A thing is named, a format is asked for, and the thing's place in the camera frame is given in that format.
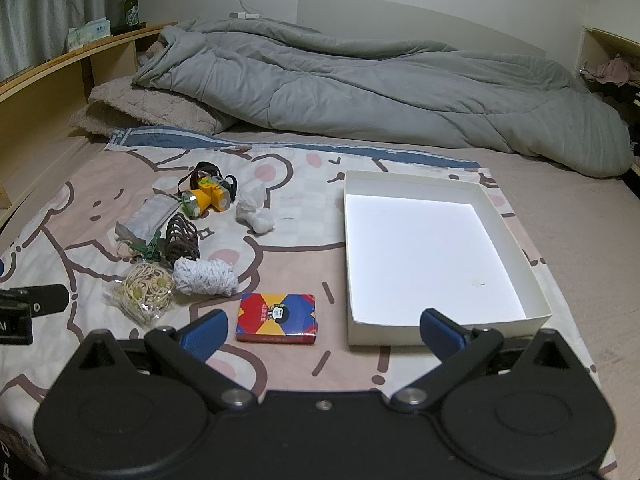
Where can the grey foil wipes packet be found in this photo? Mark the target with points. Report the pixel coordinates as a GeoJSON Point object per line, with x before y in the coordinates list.
{"type": "Point", "coordinates": [147, 220]}

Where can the wooden bedside shelf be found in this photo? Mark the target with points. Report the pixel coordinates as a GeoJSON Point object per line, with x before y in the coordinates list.
{"type": "Point", "coordinates": [36, 106]}

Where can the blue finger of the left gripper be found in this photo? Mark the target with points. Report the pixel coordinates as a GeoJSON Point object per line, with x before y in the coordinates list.
{"type": "Point", "coordinates": [44, 299]}

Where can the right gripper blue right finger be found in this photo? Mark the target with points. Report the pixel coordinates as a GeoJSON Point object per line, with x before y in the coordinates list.
{"type": "Point", "coordinates": [441, 335]}

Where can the bag of beige hair ties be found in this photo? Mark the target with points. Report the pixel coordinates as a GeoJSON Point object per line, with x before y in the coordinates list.
{"type": "Point", "coordinates": [144, 295]}

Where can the playing card box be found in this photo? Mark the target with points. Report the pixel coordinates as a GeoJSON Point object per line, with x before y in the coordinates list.
{"type": "Point", "coordinates": [277, 319]}

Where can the yellow headlamp with black strap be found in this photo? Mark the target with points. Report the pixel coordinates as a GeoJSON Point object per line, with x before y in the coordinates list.
{"type": "Point", "coordinates": [206, 187]}

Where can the brown hair claw clip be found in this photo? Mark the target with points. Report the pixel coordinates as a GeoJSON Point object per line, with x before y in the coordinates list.
{"type": "Point", "coordinates": [180, 240]}

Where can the grey curtain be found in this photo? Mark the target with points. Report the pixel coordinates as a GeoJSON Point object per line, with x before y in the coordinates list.
{"type": "Point", "coordinates": [34, 31]}

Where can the green glass bottle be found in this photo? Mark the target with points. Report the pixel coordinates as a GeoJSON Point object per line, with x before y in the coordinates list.
{"type": "Point", "coordinates": [130, 13]}

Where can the pink clothes on shelf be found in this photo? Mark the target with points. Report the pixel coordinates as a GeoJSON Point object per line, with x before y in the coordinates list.
{"type": "Point", "coordinates": [618, 71]}

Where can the white tissue wad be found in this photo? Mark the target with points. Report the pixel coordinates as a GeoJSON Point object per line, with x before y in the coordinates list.
{"type": "Point", "coordinates": [251, 210]}

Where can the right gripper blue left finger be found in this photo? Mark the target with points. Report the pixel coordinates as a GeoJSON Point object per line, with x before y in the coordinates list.
{"type": "Point", "coordinates": [203, 337]}

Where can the white cardboard box tray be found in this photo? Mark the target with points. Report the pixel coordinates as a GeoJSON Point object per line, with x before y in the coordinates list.
{"type": "Point", "coordinates": [418, 242]}

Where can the white patterned cloth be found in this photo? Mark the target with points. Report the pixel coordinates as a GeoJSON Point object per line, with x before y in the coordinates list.
{"type": "Point", "coordinates": [205, 277]}

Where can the beige fleece blanket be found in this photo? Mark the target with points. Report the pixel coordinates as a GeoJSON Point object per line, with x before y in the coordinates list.
{"type": "Point", "coordinates": [121, 104]}

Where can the white headboard panel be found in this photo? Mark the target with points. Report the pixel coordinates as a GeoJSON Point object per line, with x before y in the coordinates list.
{"type": "Point", "coordinates": [378, 19]}

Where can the tissue pack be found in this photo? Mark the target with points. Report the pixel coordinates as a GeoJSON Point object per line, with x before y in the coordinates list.
{"type": "Point", "coordinates": [88, 33]}

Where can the cream wall shelf unit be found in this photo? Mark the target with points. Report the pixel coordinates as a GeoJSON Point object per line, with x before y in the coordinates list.
{"type": "Point", "coordinates": [598, 47]}

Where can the grey duvet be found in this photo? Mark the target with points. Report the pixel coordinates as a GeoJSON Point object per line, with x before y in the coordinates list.
{"type": "Point", "coordinates": [281, 76]}

